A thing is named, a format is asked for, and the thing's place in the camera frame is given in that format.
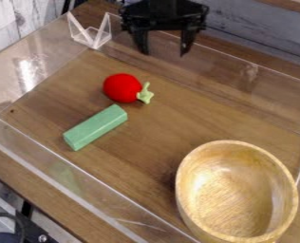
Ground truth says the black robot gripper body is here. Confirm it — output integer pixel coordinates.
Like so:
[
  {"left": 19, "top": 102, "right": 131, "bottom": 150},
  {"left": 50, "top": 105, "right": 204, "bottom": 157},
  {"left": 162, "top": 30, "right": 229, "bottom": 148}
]
[{"left": 118, "top": 0, "right": 210, "bottom": 32}]

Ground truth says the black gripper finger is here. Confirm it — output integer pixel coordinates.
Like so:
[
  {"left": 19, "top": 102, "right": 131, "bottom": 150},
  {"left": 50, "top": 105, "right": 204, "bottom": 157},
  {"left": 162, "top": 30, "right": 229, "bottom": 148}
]
[
  {"left": 133, "top": 30, "right": 149, "bottom": 55},
  {"left": 181, "top": 29, "right": 197, "bottom": 55}
]

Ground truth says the red plush tomato toy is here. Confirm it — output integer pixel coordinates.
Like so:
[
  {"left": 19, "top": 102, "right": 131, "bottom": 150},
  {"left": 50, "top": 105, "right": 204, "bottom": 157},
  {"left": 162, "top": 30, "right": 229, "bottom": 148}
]
[{"left": 103, "top": 73, "right": 154, "bottom": 104}]

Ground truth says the green rectangular block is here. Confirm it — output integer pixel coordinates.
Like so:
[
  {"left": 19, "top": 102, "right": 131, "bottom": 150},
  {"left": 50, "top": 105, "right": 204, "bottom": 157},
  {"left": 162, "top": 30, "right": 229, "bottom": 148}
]
[{"left": 63, "top": 104, "right": 129, "bottom": 151}]

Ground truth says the wooden bowl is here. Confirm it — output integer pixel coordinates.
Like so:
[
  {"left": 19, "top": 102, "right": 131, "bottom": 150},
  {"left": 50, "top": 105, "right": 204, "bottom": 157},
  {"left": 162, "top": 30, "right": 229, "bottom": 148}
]
[{"left": 175, "top": 140, "right": 298, "bottom": 243}]

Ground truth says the clear acrylic corner bracket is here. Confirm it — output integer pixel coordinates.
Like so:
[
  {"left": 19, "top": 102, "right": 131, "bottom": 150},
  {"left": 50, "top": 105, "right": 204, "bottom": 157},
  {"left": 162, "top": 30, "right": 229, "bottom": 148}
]
[{"left": 66, "top": 12, "right": 113, "bottom": 49}]

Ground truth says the clear acrylic barrier wall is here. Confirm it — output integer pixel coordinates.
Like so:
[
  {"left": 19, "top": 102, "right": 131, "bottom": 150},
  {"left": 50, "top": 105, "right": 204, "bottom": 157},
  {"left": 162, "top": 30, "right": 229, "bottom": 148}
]
[{"left": 0, "top": 20, "right": 300, "bottom": 243}]

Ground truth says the black cable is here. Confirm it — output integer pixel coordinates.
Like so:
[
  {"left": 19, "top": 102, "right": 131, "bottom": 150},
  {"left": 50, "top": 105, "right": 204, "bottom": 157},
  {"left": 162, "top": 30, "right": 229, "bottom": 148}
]
[{"left": 0, "top": 212, "right": 26, "bottom": 243}]

